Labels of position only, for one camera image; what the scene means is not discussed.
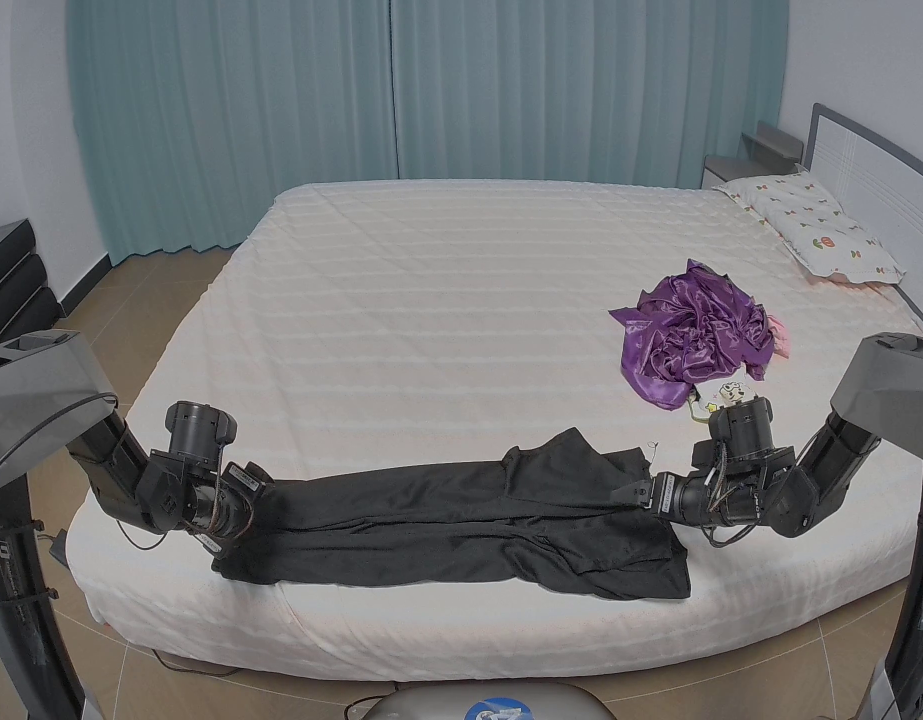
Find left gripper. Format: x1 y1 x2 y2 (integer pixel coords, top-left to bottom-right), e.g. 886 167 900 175
190 460 273 555

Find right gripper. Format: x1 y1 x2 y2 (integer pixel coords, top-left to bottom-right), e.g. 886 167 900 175
649 471 719 526

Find black T-shirt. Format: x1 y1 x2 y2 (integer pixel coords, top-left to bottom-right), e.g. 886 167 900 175
210 426 693 602

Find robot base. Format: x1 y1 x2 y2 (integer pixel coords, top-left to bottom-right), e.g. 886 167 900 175
360 683 605 720

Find white printed garment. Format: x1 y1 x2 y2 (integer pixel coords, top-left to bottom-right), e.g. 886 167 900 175
688 379 758 426

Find purple satin garment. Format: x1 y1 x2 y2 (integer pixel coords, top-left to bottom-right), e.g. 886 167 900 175
610 258 776 411

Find pink garment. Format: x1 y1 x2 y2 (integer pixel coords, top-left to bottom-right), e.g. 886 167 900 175
765 312 794 362

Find bed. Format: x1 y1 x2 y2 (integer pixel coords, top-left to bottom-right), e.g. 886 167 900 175
64 102 923 684

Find white printed pillow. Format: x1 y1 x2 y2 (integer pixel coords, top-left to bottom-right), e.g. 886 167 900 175
712 169 906 285

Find black chest of drawers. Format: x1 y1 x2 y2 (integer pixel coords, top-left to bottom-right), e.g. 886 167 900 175
0 220 65 351

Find grey bedside table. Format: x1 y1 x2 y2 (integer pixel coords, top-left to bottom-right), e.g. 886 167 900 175
703 120 803 192

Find blue-green curtain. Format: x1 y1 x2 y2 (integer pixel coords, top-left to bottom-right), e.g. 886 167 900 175
67 0 401 268
386 0 788 189

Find black cable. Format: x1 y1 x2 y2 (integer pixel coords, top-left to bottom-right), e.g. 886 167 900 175
703 520 756 551
152 649 241 681
118 520 173 553

